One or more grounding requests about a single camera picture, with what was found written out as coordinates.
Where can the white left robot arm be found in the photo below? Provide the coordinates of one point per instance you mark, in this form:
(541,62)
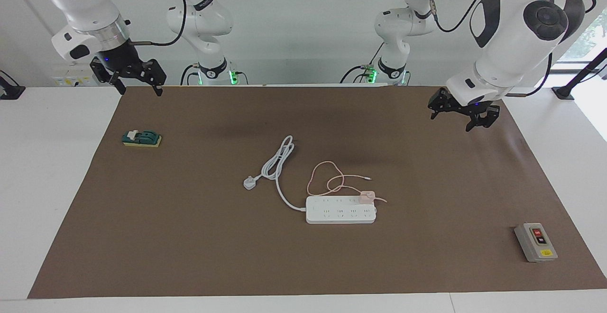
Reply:
(512,42)

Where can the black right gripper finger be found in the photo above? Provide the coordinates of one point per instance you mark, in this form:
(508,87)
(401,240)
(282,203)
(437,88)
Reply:
(106,75)
(156,73)

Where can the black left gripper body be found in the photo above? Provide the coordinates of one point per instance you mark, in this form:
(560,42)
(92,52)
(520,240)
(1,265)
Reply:
(469,110)

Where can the black table clamp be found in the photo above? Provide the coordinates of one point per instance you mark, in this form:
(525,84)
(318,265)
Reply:
(10,89)

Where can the bright window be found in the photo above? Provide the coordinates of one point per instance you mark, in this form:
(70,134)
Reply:
(593,38)

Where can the brown table mat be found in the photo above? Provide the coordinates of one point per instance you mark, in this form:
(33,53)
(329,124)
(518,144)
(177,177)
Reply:
(284,261)

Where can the green knife switch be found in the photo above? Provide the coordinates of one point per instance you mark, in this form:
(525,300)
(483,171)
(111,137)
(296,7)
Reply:
(142,138)

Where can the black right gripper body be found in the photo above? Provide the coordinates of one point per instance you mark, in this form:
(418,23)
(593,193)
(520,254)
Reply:
(118,61)

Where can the black slanted stand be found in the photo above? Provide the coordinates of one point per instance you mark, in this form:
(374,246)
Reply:
(581,73)

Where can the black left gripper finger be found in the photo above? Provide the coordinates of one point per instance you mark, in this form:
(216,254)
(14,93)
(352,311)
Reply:
(488,116)
(438,104)

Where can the white wall outlet box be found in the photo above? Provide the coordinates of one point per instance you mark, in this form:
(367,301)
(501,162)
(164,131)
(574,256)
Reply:
(71,78)

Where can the white power strip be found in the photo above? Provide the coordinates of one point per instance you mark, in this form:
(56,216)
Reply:
(336,212)

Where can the grey on-off switch box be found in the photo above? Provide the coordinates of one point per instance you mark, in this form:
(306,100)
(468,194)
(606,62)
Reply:
(536,242)

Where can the pink charger adapter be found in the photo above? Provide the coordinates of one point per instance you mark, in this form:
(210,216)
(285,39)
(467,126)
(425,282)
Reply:
(367,197)

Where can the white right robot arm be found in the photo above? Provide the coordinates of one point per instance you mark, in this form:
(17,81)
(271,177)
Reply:
(90,4)

